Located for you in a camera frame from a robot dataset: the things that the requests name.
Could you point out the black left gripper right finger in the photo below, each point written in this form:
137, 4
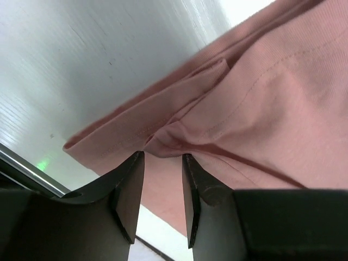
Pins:
276, 224

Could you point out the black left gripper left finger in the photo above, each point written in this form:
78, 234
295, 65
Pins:
95, 222

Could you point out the pink printed t shirt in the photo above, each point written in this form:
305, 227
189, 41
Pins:
263, 106

